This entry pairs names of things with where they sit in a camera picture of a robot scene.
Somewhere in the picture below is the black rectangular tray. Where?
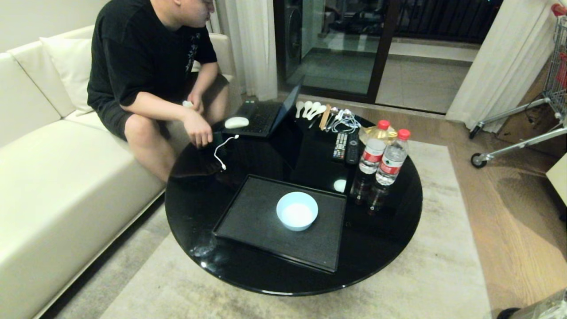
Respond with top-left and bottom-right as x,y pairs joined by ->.
212,174 -> 348,273

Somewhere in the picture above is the trash bin with clear bag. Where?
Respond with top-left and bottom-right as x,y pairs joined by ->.
496,288 -> 567,319

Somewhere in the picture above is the black laptop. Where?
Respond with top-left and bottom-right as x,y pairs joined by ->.
224,84 -> 304,138

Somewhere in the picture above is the light blue bowl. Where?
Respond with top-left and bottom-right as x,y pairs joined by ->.
276,191 -> 319,232

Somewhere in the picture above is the remote control with coloured buttons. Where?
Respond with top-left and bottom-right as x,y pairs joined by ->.
332,132 -> 349,160

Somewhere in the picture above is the black remote control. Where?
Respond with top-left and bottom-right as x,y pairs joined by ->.
346,133 -> 360,165

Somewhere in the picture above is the yellow cooking oil bottle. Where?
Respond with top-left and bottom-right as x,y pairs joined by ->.
358,124 -> 398,147

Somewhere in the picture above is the clear water bottle red cap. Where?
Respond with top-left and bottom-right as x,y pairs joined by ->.
358,119 -> 391,175
375,128 -> 411,187

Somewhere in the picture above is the white curtain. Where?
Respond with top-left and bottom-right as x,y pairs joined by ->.
445,0 -> 559,130
207,0 -> 279,101

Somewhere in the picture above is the round black glass table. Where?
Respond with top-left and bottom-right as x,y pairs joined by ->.
164,103 -> 423,296

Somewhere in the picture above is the glass sliding door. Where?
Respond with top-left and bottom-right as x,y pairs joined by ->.
273,0 -> 504,115

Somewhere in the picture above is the grey rug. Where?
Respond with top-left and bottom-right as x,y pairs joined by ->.
42,140 -> 493,319

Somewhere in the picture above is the person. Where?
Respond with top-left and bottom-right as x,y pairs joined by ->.
87,0 -> 230,183

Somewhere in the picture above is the cream cushion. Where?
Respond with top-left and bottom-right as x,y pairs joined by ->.
40,37 -> 95,117

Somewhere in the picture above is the cream leather sofa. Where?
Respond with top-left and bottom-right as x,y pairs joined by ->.
0,24 -> 242,319

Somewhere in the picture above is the metal shopping cart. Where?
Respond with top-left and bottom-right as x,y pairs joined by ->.
470,4 -> 567,169

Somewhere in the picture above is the white charging cable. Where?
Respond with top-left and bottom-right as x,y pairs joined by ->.
214,134 -> 240,171

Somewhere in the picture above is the white tangled cable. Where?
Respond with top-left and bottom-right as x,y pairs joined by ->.
328,108 -> 364,134

